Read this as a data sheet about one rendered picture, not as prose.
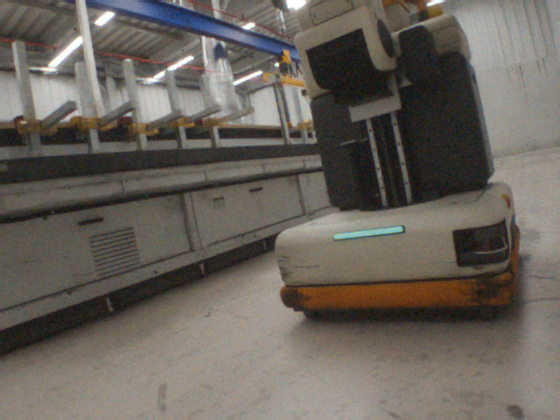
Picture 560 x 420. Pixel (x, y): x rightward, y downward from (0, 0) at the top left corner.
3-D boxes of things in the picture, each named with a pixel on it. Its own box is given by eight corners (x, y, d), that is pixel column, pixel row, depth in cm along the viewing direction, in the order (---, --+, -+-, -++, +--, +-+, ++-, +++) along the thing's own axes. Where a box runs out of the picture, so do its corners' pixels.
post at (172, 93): (190, 159, 195) (172, 68, 193) (185, 159, 193) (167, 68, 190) (185, 160, 198) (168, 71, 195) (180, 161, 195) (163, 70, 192)
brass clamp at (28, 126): (58, 131, 139) (56, 118, 139) (23, 132, 128) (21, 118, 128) (52, 135, 143) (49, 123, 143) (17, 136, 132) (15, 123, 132)
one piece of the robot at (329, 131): (361, 230, 159) (319, 32, 155) (503, 212, 127) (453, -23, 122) (324, 249, 132) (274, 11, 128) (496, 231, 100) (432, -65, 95)
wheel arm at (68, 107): (78, 111, 123) (76, 99, 123) (69, 111, 120) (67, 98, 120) (30, 145, 149) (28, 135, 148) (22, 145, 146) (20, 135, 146)
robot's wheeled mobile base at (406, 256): (364, 258, 168) (353, 202, 167) (522, 243, 131) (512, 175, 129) (278, 316, 114) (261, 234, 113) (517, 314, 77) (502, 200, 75)
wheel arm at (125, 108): (138, 110, 143) (136, 99, 143) (130, 110, 140) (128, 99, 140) (83, 140, 169) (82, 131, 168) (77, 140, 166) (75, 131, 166)
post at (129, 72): (150, 158, 175) (132, 58, 173) (144, 158, 172) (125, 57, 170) (145, 160, 177) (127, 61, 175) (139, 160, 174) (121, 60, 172)
